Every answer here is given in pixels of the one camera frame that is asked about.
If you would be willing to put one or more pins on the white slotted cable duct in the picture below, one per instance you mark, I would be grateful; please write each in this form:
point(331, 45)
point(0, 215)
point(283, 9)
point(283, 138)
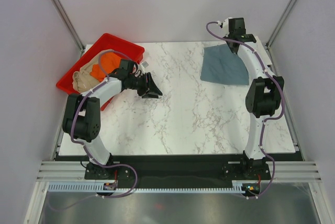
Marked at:
point(101, 187)

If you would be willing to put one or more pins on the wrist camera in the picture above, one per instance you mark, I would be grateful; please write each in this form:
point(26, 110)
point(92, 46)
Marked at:
point(145, 64)
point(225, 24)

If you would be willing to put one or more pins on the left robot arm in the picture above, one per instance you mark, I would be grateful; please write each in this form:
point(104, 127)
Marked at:
point(82, 117)

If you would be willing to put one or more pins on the orange t-shirt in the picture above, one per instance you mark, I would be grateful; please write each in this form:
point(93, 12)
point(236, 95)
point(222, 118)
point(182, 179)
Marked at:
point(109, 62)

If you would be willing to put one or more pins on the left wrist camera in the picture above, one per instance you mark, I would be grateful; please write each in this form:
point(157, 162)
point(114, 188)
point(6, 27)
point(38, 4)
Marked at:
point(145, 64)

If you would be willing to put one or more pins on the left aluminium frame post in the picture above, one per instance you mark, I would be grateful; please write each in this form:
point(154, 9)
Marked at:
point(67, 22)

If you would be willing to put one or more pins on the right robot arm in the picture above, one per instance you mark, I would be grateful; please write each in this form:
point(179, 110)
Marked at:
point(263, 98)

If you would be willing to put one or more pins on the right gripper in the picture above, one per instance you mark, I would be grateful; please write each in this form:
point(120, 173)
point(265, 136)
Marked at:
point(232, 50)

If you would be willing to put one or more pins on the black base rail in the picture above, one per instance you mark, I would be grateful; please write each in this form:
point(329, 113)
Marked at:
point(177, 170)

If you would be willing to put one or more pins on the beige t-shirt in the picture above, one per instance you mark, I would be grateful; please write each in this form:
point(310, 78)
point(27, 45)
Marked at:
point(82, 80)

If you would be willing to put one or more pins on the white folded mat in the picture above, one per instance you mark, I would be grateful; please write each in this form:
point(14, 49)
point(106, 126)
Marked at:
point(261, 51)

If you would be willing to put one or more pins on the grey-blue t-shirt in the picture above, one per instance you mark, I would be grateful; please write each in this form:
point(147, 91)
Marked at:
point(221, 66)

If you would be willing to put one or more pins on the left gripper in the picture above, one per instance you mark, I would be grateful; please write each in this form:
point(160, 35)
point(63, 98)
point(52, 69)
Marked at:
point(149, 89)

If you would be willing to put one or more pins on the right aluminium frame post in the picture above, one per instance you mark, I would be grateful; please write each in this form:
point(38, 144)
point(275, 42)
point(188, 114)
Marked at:
point(279, 25)

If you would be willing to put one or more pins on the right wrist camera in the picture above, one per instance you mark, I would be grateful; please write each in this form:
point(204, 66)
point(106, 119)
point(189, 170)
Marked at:
point(225, 24)

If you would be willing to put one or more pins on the aluminium frame post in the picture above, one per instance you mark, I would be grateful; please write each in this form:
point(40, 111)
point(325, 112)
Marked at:
point(279, 25)
point(67, 22)

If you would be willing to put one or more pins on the red plastic bin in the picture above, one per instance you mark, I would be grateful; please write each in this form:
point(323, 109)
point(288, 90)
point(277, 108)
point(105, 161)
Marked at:
point(124, 49)

